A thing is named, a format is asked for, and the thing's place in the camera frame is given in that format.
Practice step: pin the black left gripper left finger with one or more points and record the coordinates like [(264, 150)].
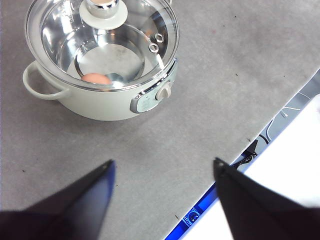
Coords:
[(62, 217)]

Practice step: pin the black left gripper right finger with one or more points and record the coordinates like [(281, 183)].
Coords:
[(255, 212)]

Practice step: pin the brown egg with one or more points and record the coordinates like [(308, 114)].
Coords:
[(96, 78)]

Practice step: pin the glass lid with green knob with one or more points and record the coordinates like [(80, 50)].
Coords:
[(105, 15)]

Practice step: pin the pale green electric cooking pot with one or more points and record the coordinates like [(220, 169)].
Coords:
[(100, 107)]

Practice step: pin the blue display screen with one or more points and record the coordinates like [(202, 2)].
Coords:
[(192, 217)]

